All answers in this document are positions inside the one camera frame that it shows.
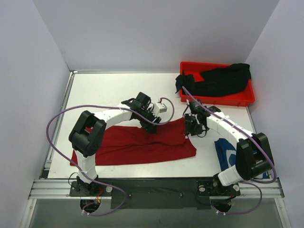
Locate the aluminium frame rail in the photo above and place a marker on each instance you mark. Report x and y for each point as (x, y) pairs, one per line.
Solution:
(100, 88)

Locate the black t shirt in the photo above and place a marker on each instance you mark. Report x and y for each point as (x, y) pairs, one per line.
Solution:
(217, 82)

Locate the red plastic bin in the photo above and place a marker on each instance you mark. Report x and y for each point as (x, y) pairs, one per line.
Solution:
(242, 99)

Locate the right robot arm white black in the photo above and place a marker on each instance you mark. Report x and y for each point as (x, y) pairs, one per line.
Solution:
(229, 130)

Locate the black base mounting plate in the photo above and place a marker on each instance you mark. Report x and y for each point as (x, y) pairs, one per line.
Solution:
(159, 193)

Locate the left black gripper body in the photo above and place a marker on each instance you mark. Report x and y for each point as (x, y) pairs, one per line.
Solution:
(150, 126)

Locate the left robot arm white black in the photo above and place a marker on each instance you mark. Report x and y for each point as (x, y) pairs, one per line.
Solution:
(87, 135)

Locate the red t shirt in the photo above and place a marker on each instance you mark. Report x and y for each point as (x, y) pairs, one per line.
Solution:
(124, 145)

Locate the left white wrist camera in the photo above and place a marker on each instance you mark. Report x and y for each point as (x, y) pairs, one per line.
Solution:
(159, 107)

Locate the blue folded t shirt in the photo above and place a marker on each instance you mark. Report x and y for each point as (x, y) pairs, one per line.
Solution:
(224, 152)

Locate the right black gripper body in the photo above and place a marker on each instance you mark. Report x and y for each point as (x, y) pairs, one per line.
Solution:
(190, 128)

